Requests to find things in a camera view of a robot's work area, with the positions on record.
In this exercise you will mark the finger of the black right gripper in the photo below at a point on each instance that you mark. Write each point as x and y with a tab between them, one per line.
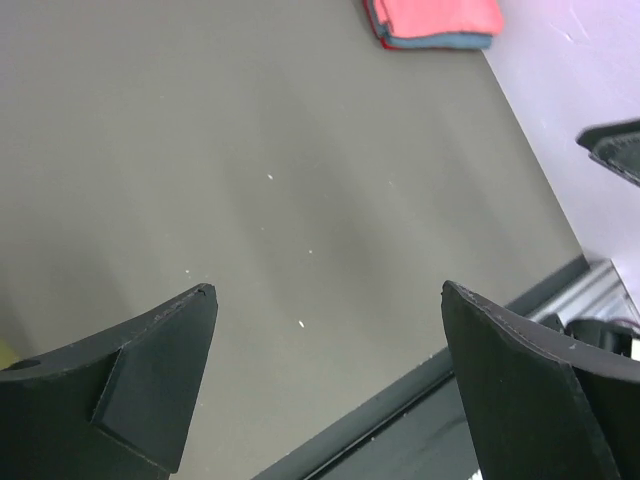
615	146

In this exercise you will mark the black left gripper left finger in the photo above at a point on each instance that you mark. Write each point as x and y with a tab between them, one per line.
115	405

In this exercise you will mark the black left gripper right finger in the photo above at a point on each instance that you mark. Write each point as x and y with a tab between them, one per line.
540	404

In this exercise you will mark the green plastic bin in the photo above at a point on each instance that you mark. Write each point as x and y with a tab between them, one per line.
8	356

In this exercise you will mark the folded blue t shirt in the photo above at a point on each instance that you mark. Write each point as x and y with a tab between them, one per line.
464	41

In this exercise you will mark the folded pink t shirt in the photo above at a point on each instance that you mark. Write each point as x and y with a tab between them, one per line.
422	18

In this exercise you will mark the folded red t shirt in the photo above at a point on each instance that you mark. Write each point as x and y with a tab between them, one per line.
386	44

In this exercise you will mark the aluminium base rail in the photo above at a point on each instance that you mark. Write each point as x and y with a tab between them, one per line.
594	308

